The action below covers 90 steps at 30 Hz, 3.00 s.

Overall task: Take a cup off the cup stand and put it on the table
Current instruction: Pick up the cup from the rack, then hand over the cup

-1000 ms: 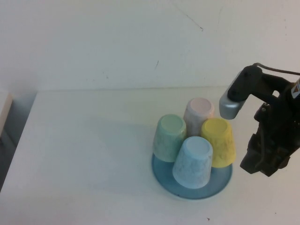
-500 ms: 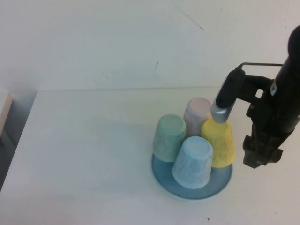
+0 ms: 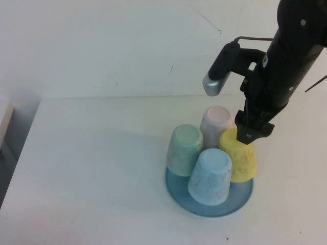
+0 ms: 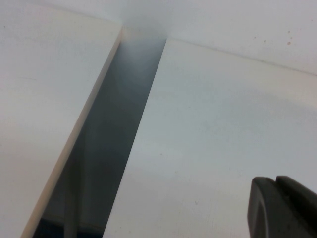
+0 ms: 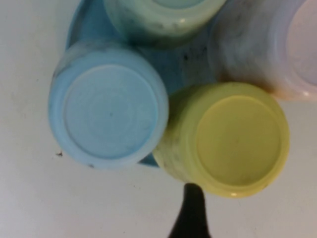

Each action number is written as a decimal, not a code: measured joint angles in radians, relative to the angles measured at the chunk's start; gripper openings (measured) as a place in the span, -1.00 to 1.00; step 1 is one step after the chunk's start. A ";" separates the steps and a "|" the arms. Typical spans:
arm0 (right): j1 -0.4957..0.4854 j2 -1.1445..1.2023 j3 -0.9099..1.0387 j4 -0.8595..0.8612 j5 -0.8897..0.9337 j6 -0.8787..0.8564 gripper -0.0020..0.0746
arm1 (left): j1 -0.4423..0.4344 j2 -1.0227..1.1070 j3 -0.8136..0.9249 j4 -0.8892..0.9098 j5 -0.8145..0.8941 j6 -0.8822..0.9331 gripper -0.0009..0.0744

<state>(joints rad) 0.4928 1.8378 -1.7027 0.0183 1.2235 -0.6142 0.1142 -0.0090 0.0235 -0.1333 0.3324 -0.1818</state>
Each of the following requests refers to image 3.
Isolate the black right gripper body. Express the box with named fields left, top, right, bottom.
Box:
left=235, top=73, right=275, bottom=136

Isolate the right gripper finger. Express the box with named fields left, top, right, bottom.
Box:
left=258, top=124, right=275, bottom=140
left=236, top=125, right=259, bottom=145

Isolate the yellow plastic cup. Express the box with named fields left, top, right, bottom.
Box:
left=218, top=128, right=258, bottom=184

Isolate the pink plastic cup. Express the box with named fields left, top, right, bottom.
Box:
left=199, top=106, right=237, bottom=150

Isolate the light blue plastic cup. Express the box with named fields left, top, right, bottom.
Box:
left=188, top=148, right=233, bottom=206

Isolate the blue round cup stand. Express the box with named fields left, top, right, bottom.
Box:
left=163, top=165, right=255, bottom=218

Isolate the green plastic cup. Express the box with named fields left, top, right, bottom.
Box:
left=166, top=124, right=204, bottom=177

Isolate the white board with beige edge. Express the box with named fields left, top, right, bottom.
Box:
left=0, top=99, right=15, bottom=150

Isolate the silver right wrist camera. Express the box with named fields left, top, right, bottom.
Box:
left=202, top=70, right=232, bottom=97

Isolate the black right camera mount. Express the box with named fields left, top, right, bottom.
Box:
left=208, top=42, right=268, bottom=80

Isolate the black right camera cable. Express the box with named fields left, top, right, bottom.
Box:
left=233, top=36, right=274, bottom=47

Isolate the thin black wire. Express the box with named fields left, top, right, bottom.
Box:
left=305, top=75, right=327, bottom=92

